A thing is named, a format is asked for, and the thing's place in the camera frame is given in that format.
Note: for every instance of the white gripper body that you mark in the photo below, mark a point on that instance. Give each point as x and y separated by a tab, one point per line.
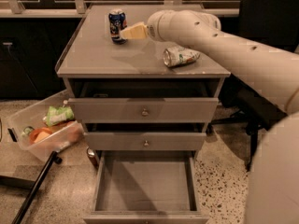
151	31

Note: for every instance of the clear plastic storage bin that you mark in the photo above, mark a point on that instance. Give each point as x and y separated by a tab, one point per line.
63	135

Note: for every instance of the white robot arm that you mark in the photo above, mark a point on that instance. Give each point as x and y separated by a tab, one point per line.
273	196

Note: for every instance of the green snack bag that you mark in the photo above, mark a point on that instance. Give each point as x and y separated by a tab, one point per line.
57	115

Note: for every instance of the grey bottom drawer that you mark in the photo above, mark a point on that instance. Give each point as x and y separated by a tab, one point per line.
146	187

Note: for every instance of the black office chair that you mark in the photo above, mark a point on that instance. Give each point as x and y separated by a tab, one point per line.
274	23

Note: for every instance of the small green can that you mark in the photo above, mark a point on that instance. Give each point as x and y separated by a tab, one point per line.
27	130

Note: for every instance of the grey drawer cabinet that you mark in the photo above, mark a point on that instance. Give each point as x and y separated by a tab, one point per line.
93	67

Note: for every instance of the white green soda can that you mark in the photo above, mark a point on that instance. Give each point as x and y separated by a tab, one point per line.
177	56

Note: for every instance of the grey middle drawer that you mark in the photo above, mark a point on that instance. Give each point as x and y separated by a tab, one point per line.
145	141

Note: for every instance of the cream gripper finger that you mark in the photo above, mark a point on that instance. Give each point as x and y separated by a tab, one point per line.
136	31

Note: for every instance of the grey drawer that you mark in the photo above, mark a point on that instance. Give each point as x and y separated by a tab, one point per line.
145	141
146	187
143	110

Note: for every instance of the grey top drawer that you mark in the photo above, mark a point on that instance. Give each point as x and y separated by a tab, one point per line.
143	110

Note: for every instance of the red can on floor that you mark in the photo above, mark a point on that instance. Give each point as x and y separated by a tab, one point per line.
91	157

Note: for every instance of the black metal leg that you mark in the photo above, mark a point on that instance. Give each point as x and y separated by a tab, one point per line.
53	158

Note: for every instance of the blue pepsi can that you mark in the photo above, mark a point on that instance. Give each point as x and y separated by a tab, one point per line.
117	22

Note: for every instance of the orange plastic object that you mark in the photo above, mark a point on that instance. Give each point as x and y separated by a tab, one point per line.
39	134

